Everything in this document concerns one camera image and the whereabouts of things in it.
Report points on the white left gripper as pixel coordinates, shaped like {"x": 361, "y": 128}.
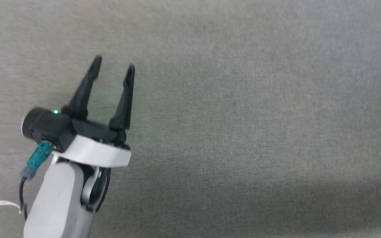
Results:
{"x": 94, "y": 148}

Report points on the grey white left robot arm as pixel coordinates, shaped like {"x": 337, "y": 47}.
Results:
{"x": 58, "y": 201}

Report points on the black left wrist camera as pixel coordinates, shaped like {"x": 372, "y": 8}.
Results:
{"x": 46, "y": 127}

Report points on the teal left camera connector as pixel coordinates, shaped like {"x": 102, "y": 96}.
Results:
{"x": 38, "y": 160}

